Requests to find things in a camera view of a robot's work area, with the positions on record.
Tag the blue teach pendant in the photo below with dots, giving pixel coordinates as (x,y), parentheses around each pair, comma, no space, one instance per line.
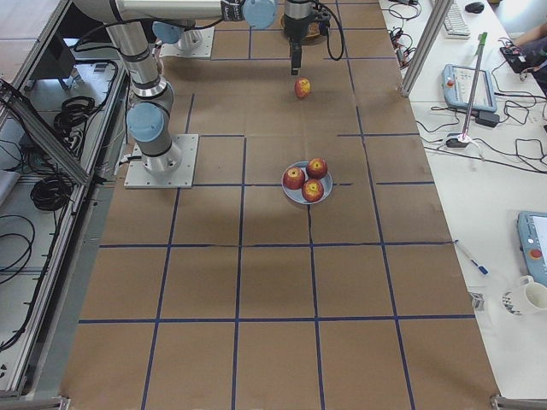
(531,228)
(457,86)

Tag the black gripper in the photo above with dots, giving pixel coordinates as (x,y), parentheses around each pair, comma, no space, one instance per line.
(293,28)

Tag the red apple on plate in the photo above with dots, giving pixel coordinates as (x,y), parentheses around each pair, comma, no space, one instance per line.
(312,190)
(293,178)
(317,168)

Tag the blue white pen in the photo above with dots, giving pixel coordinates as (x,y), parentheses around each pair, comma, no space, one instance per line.
(480,267)

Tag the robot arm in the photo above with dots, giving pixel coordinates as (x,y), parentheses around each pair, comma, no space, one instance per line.
(148,120)
(179,37)

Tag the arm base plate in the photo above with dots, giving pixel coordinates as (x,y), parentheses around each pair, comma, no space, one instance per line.
(175,169)
(202,52)

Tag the white mug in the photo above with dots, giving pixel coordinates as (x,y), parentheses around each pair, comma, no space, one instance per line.
(527,297)

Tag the woven wicker basket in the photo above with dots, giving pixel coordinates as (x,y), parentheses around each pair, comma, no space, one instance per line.
(313,34)

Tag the black computer mouse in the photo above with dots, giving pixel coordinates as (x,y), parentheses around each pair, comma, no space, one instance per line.
(475,7)

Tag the aluminium side rail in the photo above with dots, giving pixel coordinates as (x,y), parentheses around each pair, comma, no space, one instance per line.
(41,133)

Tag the white keyboard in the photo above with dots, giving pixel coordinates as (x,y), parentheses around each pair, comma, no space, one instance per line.
(455,26)

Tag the aluminium frame post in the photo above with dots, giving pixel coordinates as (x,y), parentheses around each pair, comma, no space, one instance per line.
(431,30)

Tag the yellow-red apple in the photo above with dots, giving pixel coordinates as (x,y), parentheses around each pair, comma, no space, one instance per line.
(302,87)

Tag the light blue plate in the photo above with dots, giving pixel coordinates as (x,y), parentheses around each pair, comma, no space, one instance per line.
(296,195)

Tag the green tipped stick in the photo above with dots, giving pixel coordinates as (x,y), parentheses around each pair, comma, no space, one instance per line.
(463,138)

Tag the black power adapter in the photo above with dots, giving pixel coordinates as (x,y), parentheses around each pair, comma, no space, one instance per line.
(488,119)

